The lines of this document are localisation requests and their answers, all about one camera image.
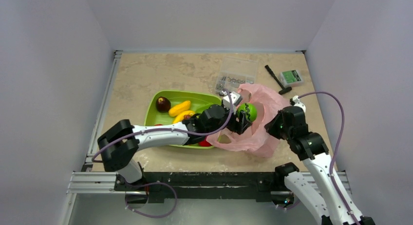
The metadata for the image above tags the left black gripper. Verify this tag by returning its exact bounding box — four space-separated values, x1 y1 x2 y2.
206 103 251 136

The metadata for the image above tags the pink plastic bag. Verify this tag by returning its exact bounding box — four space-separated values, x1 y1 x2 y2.
206 84 290 158

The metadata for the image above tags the yellow fake banana bunch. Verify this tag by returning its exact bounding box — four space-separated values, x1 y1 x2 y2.
172 110 195 124

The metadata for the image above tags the red fake grape bunch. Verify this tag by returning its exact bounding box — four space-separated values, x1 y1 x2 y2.
184 114 192 120

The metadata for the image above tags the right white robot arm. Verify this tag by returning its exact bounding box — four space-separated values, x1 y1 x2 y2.
265 106 375 225

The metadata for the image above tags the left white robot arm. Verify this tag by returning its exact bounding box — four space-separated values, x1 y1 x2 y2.
92 104 256 190

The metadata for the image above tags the red fake apple right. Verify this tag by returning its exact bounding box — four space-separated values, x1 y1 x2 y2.
198 140 212 147

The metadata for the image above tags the green fake starfruit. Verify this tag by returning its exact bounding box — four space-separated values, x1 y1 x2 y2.
195 103 213 114

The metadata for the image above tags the yellow fake fruit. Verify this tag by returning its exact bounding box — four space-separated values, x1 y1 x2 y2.
168 100 191 117

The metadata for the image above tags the dark red fake apple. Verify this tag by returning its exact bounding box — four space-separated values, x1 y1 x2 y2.
155 96 171 113

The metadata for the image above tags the small green labelled box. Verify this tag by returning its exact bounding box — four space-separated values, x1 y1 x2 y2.
280 70 304 87

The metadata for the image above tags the green plastic tray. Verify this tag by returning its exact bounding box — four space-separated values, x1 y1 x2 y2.
144 90 223 150

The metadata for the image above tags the clear plastic screw box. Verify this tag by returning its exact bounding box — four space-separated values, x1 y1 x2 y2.
215 57 258 94

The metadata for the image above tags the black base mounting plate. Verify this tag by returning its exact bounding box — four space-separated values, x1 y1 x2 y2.
114 171 305 205

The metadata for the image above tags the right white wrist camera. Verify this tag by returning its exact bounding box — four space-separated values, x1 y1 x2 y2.
290 95 306 114

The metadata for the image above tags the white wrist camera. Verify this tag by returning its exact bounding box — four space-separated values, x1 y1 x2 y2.
222 91 243 112
290 95 306 114

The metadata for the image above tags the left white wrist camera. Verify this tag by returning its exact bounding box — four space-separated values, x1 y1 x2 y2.
222 91 243 112

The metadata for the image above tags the black T-handle tool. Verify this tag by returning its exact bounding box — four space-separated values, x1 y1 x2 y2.
264 65 292 95

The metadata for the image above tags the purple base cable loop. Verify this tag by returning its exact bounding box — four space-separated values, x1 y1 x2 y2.
124 181 179 218

